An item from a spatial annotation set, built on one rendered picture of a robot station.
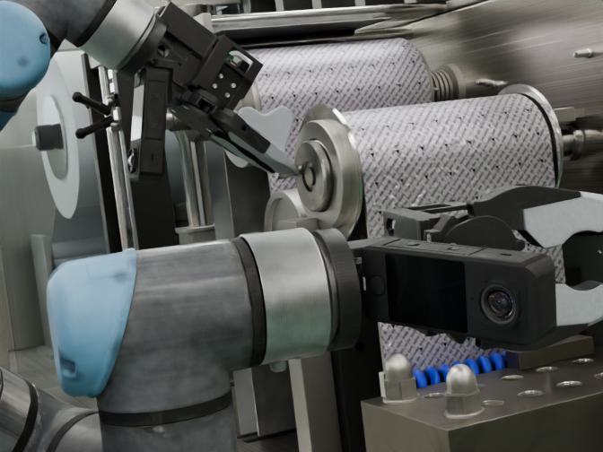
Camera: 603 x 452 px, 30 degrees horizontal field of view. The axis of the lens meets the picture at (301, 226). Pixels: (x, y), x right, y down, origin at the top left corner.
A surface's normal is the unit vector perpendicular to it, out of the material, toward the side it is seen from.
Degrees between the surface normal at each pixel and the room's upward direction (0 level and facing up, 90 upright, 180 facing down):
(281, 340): 126
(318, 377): 90
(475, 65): 90
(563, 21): 90
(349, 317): 111
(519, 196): 95
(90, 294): 56
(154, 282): 51
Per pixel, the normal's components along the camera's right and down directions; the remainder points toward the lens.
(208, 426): 0.69, -0.04
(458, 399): -0.57, 0.13
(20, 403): 0.79, -0.35
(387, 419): -0.90, 0.14
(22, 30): 0.29, 0.04
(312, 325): 0.31, 0.43
